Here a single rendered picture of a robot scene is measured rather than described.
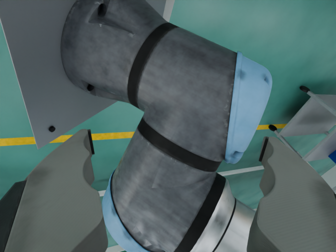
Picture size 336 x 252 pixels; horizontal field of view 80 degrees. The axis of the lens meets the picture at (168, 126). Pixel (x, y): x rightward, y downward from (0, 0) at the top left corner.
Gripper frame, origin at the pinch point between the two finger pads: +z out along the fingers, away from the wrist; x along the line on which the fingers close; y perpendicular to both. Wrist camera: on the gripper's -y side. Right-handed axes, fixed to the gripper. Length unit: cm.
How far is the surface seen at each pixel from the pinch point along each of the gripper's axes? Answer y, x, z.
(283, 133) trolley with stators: 109, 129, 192
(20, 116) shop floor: 56, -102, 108
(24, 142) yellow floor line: 80, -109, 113
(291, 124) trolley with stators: 94, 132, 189
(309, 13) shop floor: -11, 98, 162
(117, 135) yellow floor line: 87, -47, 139
